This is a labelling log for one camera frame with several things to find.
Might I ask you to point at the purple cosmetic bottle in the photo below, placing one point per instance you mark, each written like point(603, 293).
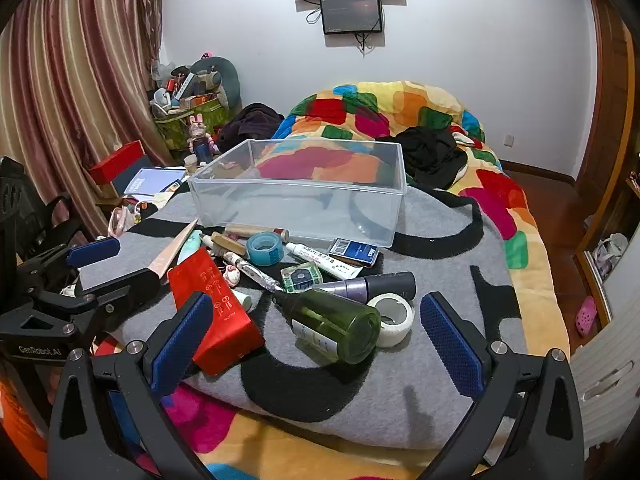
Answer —
point(350, 287)

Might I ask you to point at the pink slipper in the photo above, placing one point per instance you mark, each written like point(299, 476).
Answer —
point(586, 315)

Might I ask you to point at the white shoes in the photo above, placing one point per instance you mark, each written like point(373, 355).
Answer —
point(607, 252)

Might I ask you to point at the wooden stamp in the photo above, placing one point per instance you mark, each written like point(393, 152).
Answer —
point(227, 243)

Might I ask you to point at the white cabinet door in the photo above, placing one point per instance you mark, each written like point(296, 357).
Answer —
point(615, 375)

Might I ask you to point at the green storage bag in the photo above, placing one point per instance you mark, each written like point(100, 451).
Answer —
point(175, 130)

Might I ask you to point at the pink bunny figure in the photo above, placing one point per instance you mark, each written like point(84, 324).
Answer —
point(200, 135)

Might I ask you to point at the striped brown curtain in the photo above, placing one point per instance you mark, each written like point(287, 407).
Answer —
point(75, 85)

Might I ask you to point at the white ointment tube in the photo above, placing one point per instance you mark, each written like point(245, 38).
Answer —
point(320, 259)

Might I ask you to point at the white clear pen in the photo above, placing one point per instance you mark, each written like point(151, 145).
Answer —
point(250, 272)

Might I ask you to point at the wooden door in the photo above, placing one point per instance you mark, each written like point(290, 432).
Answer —
point(610, 110)

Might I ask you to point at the dark clothes pile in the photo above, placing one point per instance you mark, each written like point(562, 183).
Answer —
point(250, 122)

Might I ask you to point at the black clothes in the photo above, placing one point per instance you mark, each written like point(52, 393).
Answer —
point(425, 155)

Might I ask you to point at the colourful patchwork quilt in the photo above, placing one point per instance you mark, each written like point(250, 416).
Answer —
point(400, 105)

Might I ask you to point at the brown cardboard tube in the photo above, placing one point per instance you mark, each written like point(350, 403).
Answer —
point(250, 230)

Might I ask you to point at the grey green plush cushion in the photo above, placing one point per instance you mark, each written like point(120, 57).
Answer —
point(225, 72)

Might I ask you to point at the small white tube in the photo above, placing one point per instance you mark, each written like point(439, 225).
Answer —
point(242, 299)

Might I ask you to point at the clear plastic storage box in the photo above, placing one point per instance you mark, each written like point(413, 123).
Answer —
point(300, 200)

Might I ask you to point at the pink plastic container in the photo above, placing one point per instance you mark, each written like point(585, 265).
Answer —
point(120, 220)

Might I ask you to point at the red paper envelope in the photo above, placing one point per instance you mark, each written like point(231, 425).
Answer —
point(220, 305)

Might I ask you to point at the teal tape roll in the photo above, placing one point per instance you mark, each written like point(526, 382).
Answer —
point(255, 256)

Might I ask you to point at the wall socket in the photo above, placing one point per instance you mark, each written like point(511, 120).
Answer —
point(509, 140)

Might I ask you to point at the white tape roll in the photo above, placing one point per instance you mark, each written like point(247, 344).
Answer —
point(401, 331)

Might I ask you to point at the green glass bottle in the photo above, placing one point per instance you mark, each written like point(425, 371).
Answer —
point(330, 320)

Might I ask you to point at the grey black blanket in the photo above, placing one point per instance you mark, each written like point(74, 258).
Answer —
point(400, 385)

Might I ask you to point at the blue card box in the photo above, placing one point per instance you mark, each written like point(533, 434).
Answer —
point(357, 251)

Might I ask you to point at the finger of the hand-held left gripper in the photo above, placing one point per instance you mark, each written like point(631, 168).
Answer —
point(120, 287)
point(95, 252)

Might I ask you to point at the mint green tube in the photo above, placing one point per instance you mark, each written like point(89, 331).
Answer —
point(189, 249)

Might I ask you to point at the peach pointed sleeve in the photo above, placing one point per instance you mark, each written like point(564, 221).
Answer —
point(172, 255)

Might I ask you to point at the small wall monitor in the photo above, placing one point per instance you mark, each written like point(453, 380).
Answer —
point(350, 12)

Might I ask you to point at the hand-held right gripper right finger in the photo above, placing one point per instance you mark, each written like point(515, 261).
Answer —
point(452, 345)

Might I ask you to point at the small clear square case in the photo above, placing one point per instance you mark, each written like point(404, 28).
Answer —
point(300, 277)

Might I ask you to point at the blue notebook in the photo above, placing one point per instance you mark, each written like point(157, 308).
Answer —
point(150, 180)

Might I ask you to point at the small beige cup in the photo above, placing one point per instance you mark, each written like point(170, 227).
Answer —
point(191, 163)

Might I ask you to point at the wooden shelf unit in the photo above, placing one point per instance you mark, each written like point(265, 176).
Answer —
point(582, 265)

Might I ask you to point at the red box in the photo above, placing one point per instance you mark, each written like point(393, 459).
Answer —
point(117, 160)

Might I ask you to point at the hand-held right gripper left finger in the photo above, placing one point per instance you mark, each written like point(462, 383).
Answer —
point(182, 345)

